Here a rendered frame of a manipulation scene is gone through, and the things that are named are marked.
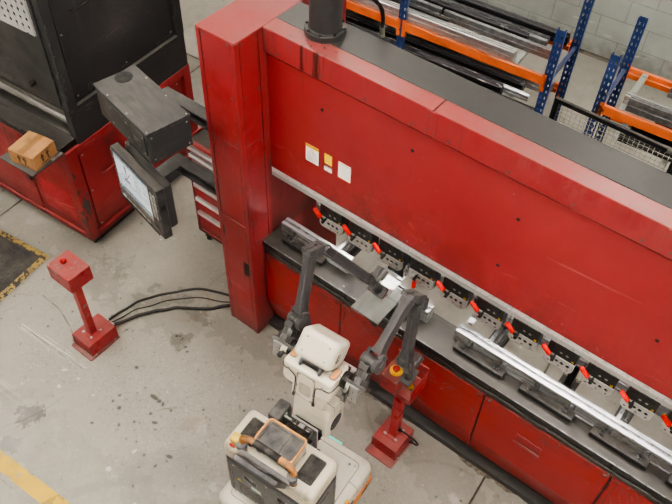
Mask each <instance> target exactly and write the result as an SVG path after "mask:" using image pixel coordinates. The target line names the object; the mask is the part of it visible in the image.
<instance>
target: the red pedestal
mask: <svg viewBox="0 0 672 504"><path fill-rule="evenodd" d="M46 266H47V268H48V271H49V273H50V276H51V278H52V279H54V280H55V281H56V282H58V283H59V284H60V285H61V286H63V287H64V288H65V289H67V290H68V291H69V292H71V293H72V294H73V296H74V299H75V301H76V304H77V307H78V309H79V312H80V315H81V317H82V320H83V323H84V325H82V326H81V327H80V328H79V329H77V330H76V331H75V332H74V333H72V336H73V338H74V341H75V342H74V343H73V344H72V347H74V348H75V349H76V350H77V351H79V352H80V353H81V354H82V355H83V356H85V357H86V358H87V359H88V360H90V361H93V360H94V359H95V358H96V357H97V356H99V355H100V354H101V353H102V352H103V351H105V350H106V349H107V348H108V347H109V346H110V345H112V344H113V343H114V342H115V341H116V340H118V339H119V338H120V336H119V335H118V333H117V330H116V327H115V325H113V324H112V323H111V322H109V321H108V320H107V319H105V318H104V317H103V316H102V315H100V314H99V313H97V314H96V315H95V316H94V317H92V314H91V312H90V309H89V306H88V303H87V301H86V298H85V295H84V292H83V289H82V287H83V286H84V285H85V284H87V283H88V282H89V281H90V280H92V279H93V278H94V277H93V274H92V271H91V268H90V266H89V265H88V264H87V263H85V262H84V261H83V260H81V259H80V258H79V257H77V256H76V255H74V254H73V253H72V252H70V251H69V250H68V249H67V250H66V251H65V252H63V253H62V254H61V255H59V256H58V257H56V258H55V259H54V260H52V261H51V262H50V263H48V264H47V265H46Z"/></svg>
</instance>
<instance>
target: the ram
mask: <svg viewBox="0 0 672 504"><path fill-rule="evenodd" d="M266 58H267V79H268V100H269V121H270V142H271V163H272V167H273V168H275V169H277V170H279V171H280V172H282V173H284V174H285V175H287V176H289V177H290V178H292V179H294V180H296V181H297V182H299V183H301V184H302V185H304V186H306V187H308V188H309V189H311V190H313V191H314V192H316V193H318V194H320V195H321V196H323V197H325V198H326V199H328V200H330V201H332V202H333V203H335V204H337V205H338V206H340V207H342V208H344V209H345V210H347V211H349V212H350V213H352V214H354V215H355V216H357V217H359V218H361V219H362V220H364V221H366V222H367V223H369V224H371V225H373V226H374V227H376V228H378V229H379V230H381V231H383V232H385V233H386V234H388V235H390V236H391V237H393V238H395V239H397V240H398V241H400V242H402V243H403V244H405V245H407V246H409V247H410V248H412V249H414V250H415V251H417V252H419V253H420V254H422V255H424V256H426V257H427V258H429V259H431V260H432V261H434V262H436V263H438V264H439V265H441V266H443V267H444V268H446V269H448V270H450V271H451V272H453V273H455V274H456V275H458V276H460V277H462V278H463V279H465V280H467V281H468V282H470V283H472V284H474V285H475V286H477V287H479V288H480V289H482V290H484V291H485V292H487V293H489V294H491V295H492V296H494V297H496V298H497V299H499V300H501V301H503V302H504V303H506V304H508V305H509V306H511V307H513V308H515V309H516V310H518V311H520V312H521V313H523V314H525V315H527V316H528V317H530V318H532V319H533V320H535V321H537V322H539V323H540V324H542V325H544V326H545V327H547V328H549V329H550V330H552V331H554V332H556V333H557V334H559V335H561V336H562V337H564V338H566V339H568V340H569V341H571V342H573V343H574V344H576V345H578V346H580V347H581V348H583V349H585V350H586V351H588V352H590V353H592V354H593V355H595V356H597V357H598V358H600V359H602V360H604V361H605V362H607V363H609V364H610V365H612V366H614V367H615V368H617V369H619V370H621V371H622V372H624V373H626V374H627V375H629V376H631V377H633V378H634V379H636V380H638V381H639V382H641V383H643V384H645V385H646V386H648V387H650V388H651V389H653V390H655V391H657V392H658V393H660V394H662V395H663V396H665V397H667V398H669V399H670V400H672V260H671V259H669V258H667V257H665V256H664V255H661V254H659V253H657V252H655V251H653V250H651V249H649V248H648V247H646V246H644V245H642V244H640V243H638V242H636V241H634V240H632V239H630V238H628V237H626V236H624V235H622V234H620V233H618V232H616V231H614V230H612V229H610V228H608V227H606V226H605V225H603V224H601V223H599V222H597V221H595V220H593V219H591V218H589V217H587V216H585V215H583V214H581V213H579V212H577V211H575V210H573V209H571V208H569V207H567V206H565V205H563V204H561V203H560V202H558V201H556V200H554V199H552V198H550V197H548V196H546V195H544V194H542V193H540V192H538V191H536V190H534V189H532V188H530V187H528V186H526V185H524V184H522V183H520V182H518V181H516V180H515V179H513V178H511V177H509V176H507V175H505V174H503V173H501V172H499V171H497V170H495V169H493V168H491V167H489V166H487V165H485V164H483V163H481V162H479V161H477V160H475V159H473V158H471V157H470V156H468V155H466V154H464V153H462V152H460V151H458V150H456V149H454V148H452V147H450V146H448V145H446V144H444V143H442V142H440V141H438V140H436V139H434V138H432V137H431V136H429V135H426V134H425V133H423V132H421V131H419V130H417V129H415V128H413V127H411V126H409V125H407V124H405V123H403V122H401V121H399V120H397V119H395V118H393V117H391V116H389V115H387V114H385V113H383V112H382V111H380V110H378V109H376V108H374V107H372V106H370V105H368V104H366V103H364V102H362V101H360V100H358V99H356V98H354V97H352V96H350V95H348V94H346V93H344V92H342V91H340V90H338V89H337V88H335V87H333V86H331V85H329V84H327V83H325V82H323V81H321V80H319V79H317V78H315V77H313V76H311V75H309V74H307V73H305V72H303V71H301V70H299V69H297V68H295V67H293V66H292V65H290V64H288V63H286V62H284V61H282V60H280V59H278V58H276V57H274V56H272V55H270V54H268V53H267V54H266ZM306 143H308V144H310V145H311V146H313V147H315V148H317V149H319V161H318V166H317V165H315V164H314V163H312V162H310V161H308V160H307V159H306ZM324 153H326V154H328V155H330V156H331V157H332V167H331V166H329V165H328V164H326V163H324ZM338 161H340V162H342V163H344V164H346V165H347V166H349V167H351V168H352V170H351V184H349V183H348V182H346V181H344V180H342V179H341V178H339V177H337V175H338ZM324 165H326V166H328V167H330V168H331V169H332V174H331V173H330V172H328V171H326V170H324ZM272 175H274V176H276V177H277V178H279V179H281V180H282V181H284V182H286V183H288V184H289V185H291V186H293V187H294V188H296V189H298V190H299V191H301V192H303V193H304V194H306V195H308V196H310V197H311V198H313V199H315V200H316V201H318V202H320V203H321V204H323V205H325V206H327V207H328V208H330V209H332V210H333V211H335V212H337V213H338V214H340V215H342V216H343V217H345V218H347V219H349V220H350V221H352V222H354V223H355V224H357V225H359V226H360V227H362V228H364V229H366V230H367V231H369V232H371V233H372V234H374V235H376V236H377V237H379V238H381V239H383V240H384V241H386V242H388V243H389V244H391V245H393V246H394V247H396V248H398V249H399V250H401V251H403V252H405V253H406V254H408V255H410V256H411V257H413V258H415V259H416V260H418V261H420V262H422V263H423V264H425V265H427V266H428V267H430V268H432V269H433V270H435V271H437V272H438V273H440V274H442V275H444V276H445V277H447V278H449V279H450V280H452V281H454V282H455V283H457V284H459V285H461V286H462V287H464V288H466V289H467V290H469V291H471V292H472V293H474V294H476V295H477V296H479V297H481V298H483V299H484V300H486V301H488V302H489V303H491V304H493V305H494V306H496V307H498V308H500V309H501V310H503V311H505V312H506V313H508V314H510V315H511V316H513V317H515V318H516V319H518V320H520V321H522V322H523V323H525V324H527V325H528V326H530V327H532V328H533V329H535V330H537V331H539V332H540V333H542V334H544V335H545V336H547V337H549V338H550V339H552V340H554V341H555V342H557V343H559V344H561V345H562V346H564V347H566V348H567V349H569V350H571V351H572V352H574V353H576V354H578V355H579V356H581V357H583V358H584V359H586V360H588V361H589V362H591V363H593V364H594V365H596V366H598V367H600V368H601V369H603V370H605V371H606V372H608V373H610V374H611V375H613V376H615V377H617V378H618V379H620V380H622V381H623V382H625V383H627V384H628V385H630V386H632V387H634V388H635V389H637V390H639V391H640V392H642V393H644V394H645V395H647V396H649V397H650V398H652V399H654V400H656V401H657V402H659V403H661V404H662V405H664V406H666V407H667V408H669V409H671V410H672V405H670V404H668V403H667V402H665V401H663V400H661V399H660V398H658V397H656V396H655V395H653V394H651V393H649V392H648V391H646V390H644V389H643V388H641V387H639V386H638V385H636V384H634V383H632V382H631V381H629V380H627V379H626V378H624V377H622V376H621V375H619V374H617V373H615V372H614V371H612V370H610V369H609V368H607V367H605V366H604V365H602V364H600V363H598V362H597V361H595V360H593V359H592V358H590V357H588V356H586V355H585V354H583V353H581V352H580V351H578V350H576V349H575V348H573V347H571V346H569V345H568V344H566V343H564V342H563V341H561V340H559V339H558V338H556V337H554V336H552V335H551V334H549V333H547V332H546V331H544V330H542V329H541V328H539V327H537V326H535V325H534V324H532V323H530V322H529V321H527V320H525V319H523V318H522V317H520V316H518V315H517V314H515V313H513V312H512V311H510V310H508V309H506V308H505V307H503V306H501V305H500V304H498V303H496V302H495V301H493V300H491V299H489V298H488V297H486V296H484V295H483V294H481V293H479V292H478V291H476V290H474V289H472V288H471V287H469V286H467V285H466V284H464V283H462V282H460V281H459V280H457V279H455V278H454V277H452V276H450V275H449V274H447V273H445V272H443V271H442V270H440V269H438V268H437V267H435V266H433V265H432V264H430V263H428V262H426V261H425V260H423V259H421V258H420V257H418V256H416V255H415V254H413V253H411V252H409V251H408V250H406V249H404V248H403V247H401V246H399V245H397V244H396V243H394V242H392V241H391V240H389V239H387V238H386V237H384V236H382V235H380V234H379V233H377V232H375V231H374V230H372V229H370V228H369V227H367V226H365V225H363V224H362V223H360V222H358V221H357V220H355V219H353V218H352V217H350V216H348V215H346V214H345V213H343V212H341V211H340V210H338V209H336V208H334V207H333V206H331V205H329V204H328V203H326V202H324V201H323V200H321V199H319V198H317V197H316V196H314V195H312V194H311V193H309V192H307V191H306V190H304V189H302V188H300V187H299V186H297V185H295V184H294V183H292V182H290V181H289V180H287V179H285V178H283V177H282V176H280V175H278V174H277V173H275V172H273V171H272Z"/></svg>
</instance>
